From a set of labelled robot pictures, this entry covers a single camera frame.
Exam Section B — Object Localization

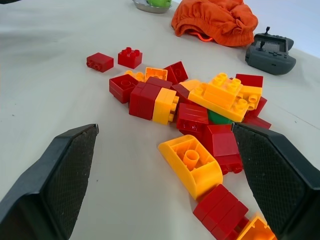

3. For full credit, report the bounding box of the yellow hollow toy block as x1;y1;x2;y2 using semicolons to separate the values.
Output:
144;66;169;82

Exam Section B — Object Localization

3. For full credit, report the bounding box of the metal bowl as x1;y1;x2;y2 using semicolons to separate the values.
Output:
132;0;171;14

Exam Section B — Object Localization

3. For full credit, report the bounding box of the large red toy block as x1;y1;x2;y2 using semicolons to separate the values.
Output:
192;183;250;240
128;81;163;122

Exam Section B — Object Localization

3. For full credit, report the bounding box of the orange crumpled cloth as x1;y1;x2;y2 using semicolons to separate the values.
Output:
170;0;259;48

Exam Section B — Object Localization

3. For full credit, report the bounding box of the red sloped toy block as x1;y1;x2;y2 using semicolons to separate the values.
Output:
205;123;244;176

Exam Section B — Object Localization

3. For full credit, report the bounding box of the small yellow toy block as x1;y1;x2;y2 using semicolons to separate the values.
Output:
124;70;146;83

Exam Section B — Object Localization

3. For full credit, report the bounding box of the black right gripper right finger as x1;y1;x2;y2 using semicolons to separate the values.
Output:
231;122;320;240

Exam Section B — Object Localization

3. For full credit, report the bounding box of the green toy block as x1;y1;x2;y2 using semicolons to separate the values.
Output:
207;108;234;126

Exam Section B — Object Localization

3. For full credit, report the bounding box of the green fruit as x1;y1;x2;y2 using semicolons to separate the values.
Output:
146;0;173;8

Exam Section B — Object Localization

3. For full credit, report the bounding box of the grey remote controller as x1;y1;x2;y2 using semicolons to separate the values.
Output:
244;26;297;76

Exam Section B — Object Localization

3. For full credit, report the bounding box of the yellow curved toy block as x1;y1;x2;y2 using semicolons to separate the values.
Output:
157;134;224;201

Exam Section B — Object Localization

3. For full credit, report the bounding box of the red four-stud brick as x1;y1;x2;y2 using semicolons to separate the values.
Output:
117;46;144;69

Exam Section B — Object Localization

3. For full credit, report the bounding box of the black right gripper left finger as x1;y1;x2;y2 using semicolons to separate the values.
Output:
0;123;100;240

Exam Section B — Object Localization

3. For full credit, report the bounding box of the long yellow toy block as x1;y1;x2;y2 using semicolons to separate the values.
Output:
179;79;251;124

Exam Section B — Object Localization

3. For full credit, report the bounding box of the yellow studded toy block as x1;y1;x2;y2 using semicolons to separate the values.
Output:
203;72;244;104

